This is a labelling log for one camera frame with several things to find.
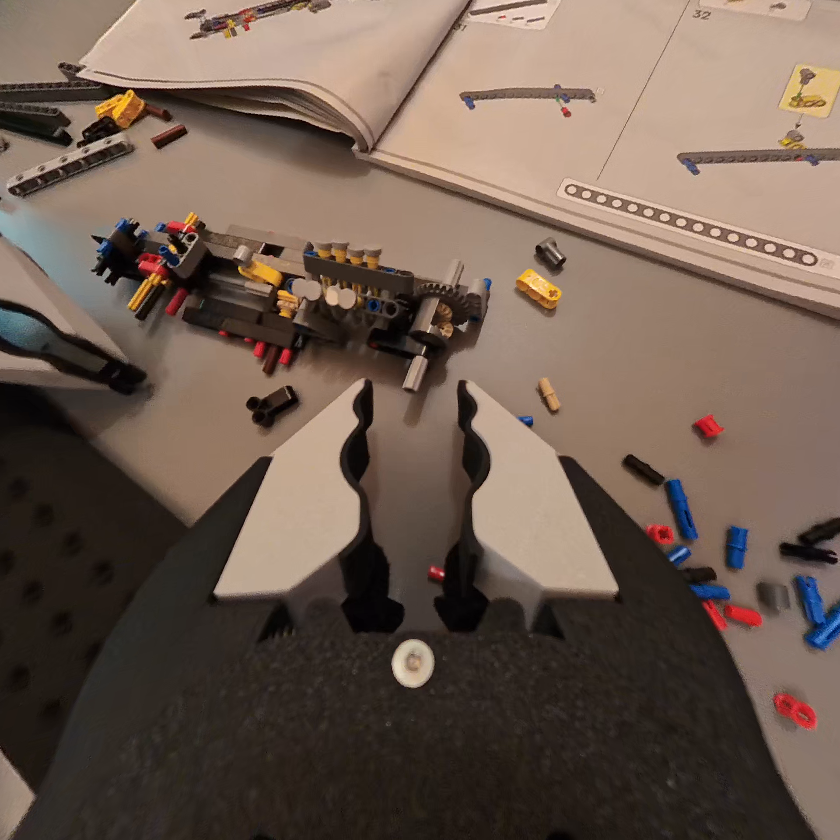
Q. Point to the lego instruction booklet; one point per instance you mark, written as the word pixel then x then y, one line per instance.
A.
pixel 459 65

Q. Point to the black double hole lego connector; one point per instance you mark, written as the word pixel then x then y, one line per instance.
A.
pixel 275 403

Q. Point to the yellow lego liftarm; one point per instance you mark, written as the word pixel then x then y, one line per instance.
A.
pixel 538 289

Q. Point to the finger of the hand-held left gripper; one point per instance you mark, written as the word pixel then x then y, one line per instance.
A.
pixel 39 289
pixel 39 371

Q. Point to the yellow lego piece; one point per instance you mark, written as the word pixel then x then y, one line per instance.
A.
pixel 121 108

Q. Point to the black lego beam assembly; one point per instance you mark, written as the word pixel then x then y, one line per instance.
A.
pixel 39 118

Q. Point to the long light grey lego beam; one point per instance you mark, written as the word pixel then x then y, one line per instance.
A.
pixel 65 169

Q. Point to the tan lego pin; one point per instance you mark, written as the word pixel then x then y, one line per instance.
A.
pixel 550 394

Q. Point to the partly built lego chassis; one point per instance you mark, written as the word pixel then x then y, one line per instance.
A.
pixel 295 289

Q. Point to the grey lego connector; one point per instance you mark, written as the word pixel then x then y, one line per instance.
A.
pixel 550 253

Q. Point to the pile of lego pins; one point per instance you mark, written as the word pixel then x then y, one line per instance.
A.
pixel 682 508

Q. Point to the brown lego axle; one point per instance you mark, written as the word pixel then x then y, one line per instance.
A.
pixel 159 113
pixel 169 136

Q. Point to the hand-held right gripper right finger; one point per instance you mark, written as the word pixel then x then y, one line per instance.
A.
pixel 538 525

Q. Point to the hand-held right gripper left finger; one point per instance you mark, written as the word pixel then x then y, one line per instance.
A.
pixel 295 525

